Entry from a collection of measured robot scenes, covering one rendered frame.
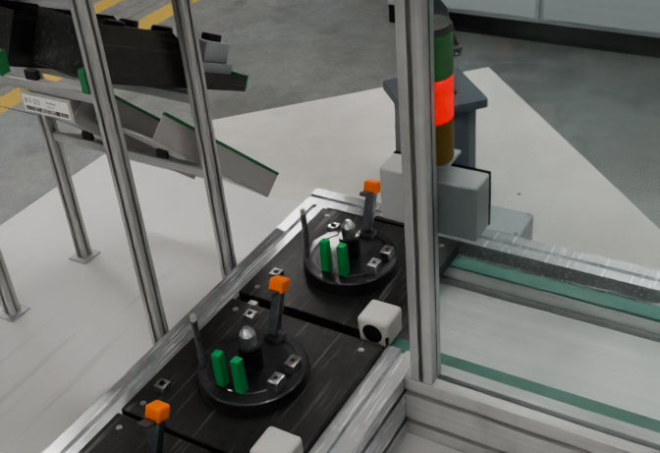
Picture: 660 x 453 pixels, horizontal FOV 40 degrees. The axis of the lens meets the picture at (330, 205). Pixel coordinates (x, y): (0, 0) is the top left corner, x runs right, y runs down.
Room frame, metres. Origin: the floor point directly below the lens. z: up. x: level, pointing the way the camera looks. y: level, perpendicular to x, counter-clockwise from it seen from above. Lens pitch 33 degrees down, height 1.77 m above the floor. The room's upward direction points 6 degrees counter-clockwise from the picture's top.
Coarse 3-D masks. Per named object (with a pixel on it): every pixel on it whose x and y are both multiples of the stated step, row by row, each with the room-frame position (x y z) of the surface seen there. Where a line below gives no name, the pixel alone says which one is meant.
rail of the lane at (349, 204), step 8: (312, 192) 1.31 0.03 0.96; (320, 192) 1.30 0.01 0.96; (328, 192) 1.30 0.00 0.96; (304, 200) 1.28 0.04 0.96; (312, 200) 1.28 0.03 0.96; (320, 200) 1.28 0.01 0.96; (328, 200) 1.27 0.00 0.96; (336, 200) 1.28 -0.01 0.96; (344, 200) 1.27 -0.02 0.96; (352, 200) 1.27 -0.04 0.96; (360, 200) 1.26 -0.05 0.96; (328, 208) 1.25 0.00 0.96; (336, 208) 1.25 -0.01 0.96; (344, 208) 1.25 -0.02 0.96; (352, 208) 1.24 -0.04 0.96; (360, 208) 1.24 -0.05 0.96; (376, 208) 1.24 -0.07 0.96; (360, 216) 1.22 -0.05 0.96; (376, 216) 1.20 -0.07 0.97; (392, 224) 1.18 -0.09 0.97; (400, 224) 1.17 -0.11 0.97
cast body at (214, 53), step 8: (208, 32) 1.27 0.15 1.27; (200, 40) 1.25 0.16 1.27; (208, 40) 1.25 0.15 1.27; (216, 40) 1.26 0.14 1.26; (200, 48) 1.24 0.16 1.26; (208, 48) 1.24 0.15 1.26; (216, 48) 1.25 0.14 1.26; (224, 48) 1.26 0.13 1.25; (208, 56) 1.24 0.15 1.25; (216, 56) 1.25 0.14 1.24; (224, 56) 1.26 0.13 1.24; (208, 64) 1.24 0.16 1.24; (216, 64) 1.25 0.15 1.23; (224, 64) 1.26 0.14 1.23; (208, 72) 1.23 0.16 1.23; (216, 72) 1.24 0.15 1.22; (224, 72) 1.25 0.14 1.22
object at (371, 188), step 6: (366, 180) 1.14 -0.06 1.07; (372, 180) 1.14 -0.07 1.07; (366, 186) 1.13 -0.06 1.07; (372, 186) 1.13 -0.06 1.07; (378, 186) 1.13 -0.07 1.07; (360, 192) 1.12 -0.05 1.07; (366, 192) 1.12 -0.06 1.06; (372, 192) 1.13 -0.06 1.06; (378, 192) 1.13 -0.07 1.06; (366, 198) 1.13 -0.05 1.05; (372, 198) 1.13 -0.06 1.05; (366, 204) 1.13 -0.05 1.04; (372, 204) 1.12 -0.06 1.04; (366, 210) 1.12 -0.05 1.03; (372, 210) 1.12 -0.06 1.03; (366, 216) 1.12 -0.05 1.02; (372, 216) 1.12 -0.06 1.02; (366, 222) 1.12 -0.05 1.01; (372, 222) 1.12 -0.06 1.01; (366, 228) 1.11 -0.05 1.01; (372, 228) 1.12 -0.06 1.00
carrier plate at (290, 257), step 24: (336, 216) 1.21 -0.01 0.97; (312, 240) 1.15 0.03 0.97; (288, 264) 1.09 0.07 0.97; (264, 288) 1.04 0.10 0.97; (312, 288) 1.03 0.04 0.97; (384, 288) 1.01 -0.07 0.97; (288, 312) 0.99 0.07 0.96; (312, 312) 0.98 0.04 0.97; (336, 312) 0.97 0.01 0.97; (360, 312) 0.97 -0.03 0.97; (408, 312) 0.96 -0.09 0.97
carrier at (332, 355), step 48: (240, 336) 0.86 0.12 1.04; (288, 336) 0.91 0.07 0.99; (336, 336) 0.92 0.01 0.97; (192, 384) 0.86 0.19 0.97; (240, 384) 0.81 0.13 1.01; (288, 384) 0.82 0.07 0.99; (336, 384) 0.83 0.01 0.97; (192, 432) 0.77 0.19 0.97; (240, 432) 0.77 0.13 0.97; (288, 432) 0.74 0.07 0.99
